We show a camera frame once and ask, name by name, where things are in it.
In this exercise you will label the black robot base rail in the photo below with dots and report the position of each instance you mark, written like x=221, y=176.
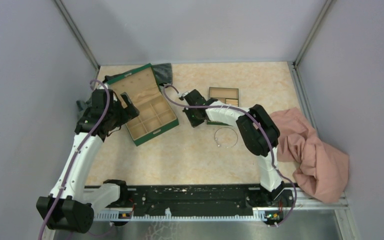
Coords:
x=211, y=201

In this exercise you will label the green compartment jewelry tray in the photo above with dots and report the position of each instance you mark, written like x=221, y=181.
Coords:
x=225, y=95

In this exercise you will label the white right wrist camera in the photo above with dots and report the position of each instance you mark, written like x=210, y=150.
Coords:
x=181, y=96

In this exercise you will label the grey-green zebra plush towel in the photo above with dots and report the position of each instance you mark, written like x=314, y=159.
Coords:
x=163, y=73

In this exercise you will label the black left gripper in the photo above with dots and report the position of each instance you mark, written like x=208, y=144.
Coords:
x=128, y=113

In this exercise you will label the left aluminium frame post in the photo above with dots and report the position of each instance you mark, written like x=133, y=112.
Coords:
x=76, y=33

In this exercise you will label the aluminium frame post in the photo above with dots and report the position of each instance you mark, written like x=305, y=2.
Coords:
x=328, y=4
x=76, y=33

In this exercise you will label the green jewelry box with lid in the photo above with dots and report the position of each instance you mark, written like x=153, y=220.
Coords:
x=155, y=114

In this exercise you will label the right aluminium frame post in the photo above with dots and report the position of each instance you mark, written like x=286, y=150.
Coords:
x=328, y=4

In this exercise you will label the pink cloth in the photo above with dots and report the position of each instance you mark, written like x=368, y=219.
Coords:
x=323, y=170

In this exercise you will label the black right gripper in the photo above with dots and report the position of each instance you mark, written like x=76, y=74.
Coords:
x=194, y=123

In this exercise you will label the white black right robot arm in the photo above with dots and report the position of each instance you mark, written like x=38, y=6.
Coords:
x=259, y=133

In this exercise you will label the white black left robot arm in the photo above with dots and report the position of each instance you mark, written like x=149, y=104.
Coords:
x=68, y=207

